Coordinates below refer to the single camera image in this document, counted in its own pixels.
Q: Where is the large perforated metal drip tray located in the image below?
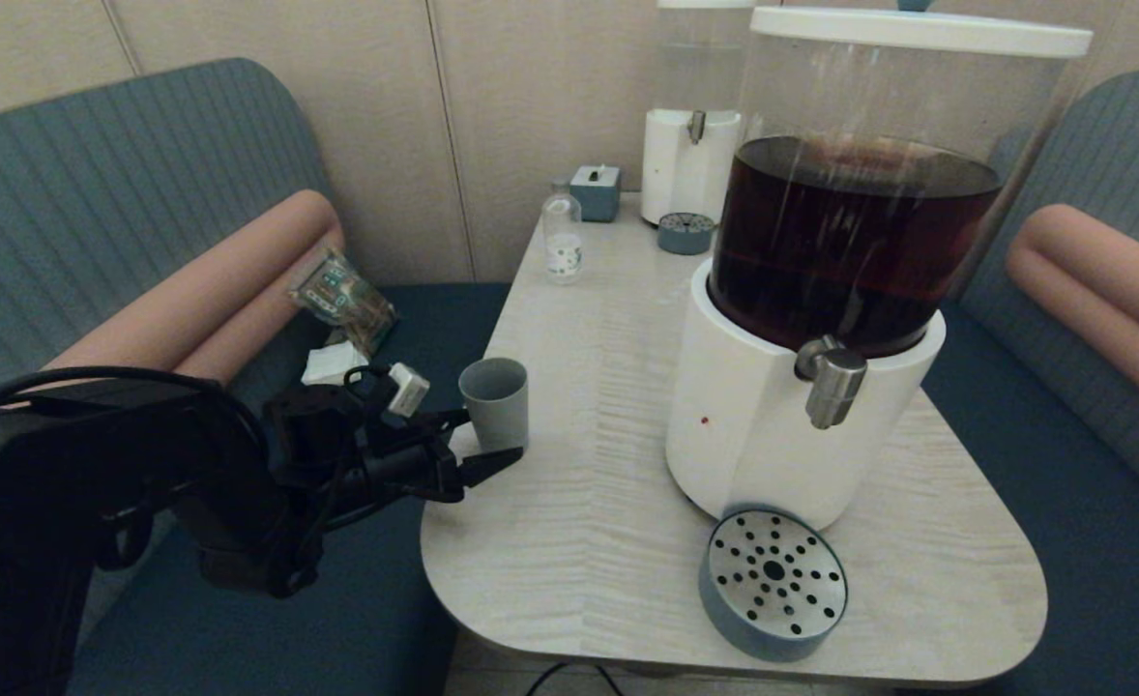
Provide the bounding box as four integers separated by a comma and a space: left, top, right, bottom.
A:
698, 509, 849, 665

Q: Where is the grey plastic cup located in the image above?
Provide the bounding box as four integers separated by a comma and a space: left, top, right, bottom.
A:
458, 358, 530, 453

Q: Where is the pink sofa bolster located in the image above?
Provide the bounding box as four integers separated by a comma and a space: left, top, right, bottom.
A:
1005, 204, 1139, 428
43, 188, 346, 388

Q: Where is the black floor cable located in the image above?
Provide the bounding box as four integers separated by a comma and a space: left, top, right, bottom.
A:
528, 663, 621, 696

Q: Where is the black left camera cable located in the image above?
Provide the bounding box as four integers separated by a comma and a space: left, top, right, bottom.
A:
342, 362, 396, 397

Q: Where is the white dispenser with dark tea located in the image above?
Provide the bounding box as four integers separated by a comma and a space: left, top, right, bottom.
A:
666, 34, 1068, 533

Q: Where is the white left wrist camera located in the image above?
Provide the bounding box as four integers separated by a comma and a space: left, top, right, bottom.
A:
388, 362, 431, 419

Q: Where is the printed snack packet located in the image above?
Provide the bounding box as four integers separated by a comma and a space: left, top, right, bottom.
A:
291, 247, 399, 357

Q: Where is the folded white napkin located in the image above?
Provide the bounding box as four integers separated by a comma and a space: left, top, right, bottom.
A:
302, 340, 370, 386

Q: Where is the metal dispenser tap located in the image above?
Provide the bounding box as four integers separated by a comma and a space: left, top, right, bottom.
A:
795, 335, 868, 430

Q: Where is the blue ribbed sofa bench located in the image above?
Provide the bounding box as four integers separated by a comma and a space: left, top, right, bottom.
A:
0, 57, 512, 696
918, 70, 1139, 696

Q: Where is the small white water dispenser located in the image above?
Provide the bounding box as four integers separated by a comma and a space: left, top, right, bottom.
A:
641, 0, 757, 225

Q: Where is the small blue-grey drip tray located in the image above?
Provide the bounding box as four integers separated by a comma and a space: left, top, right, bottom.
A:
657, 211, 716, 255

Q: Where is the white dispenser lid, blue knob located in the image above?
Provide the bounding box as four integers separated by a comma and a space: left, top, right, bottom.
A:
751, 0, 1095, 59

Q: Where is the small blue-grey box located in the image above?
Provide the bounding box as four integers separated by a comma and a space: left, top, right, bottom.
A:
570, 163, 622, 222

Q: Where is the small glass bottle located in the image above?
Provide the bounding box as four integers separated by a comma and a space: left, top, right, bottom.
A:
543, 180, 585, 284

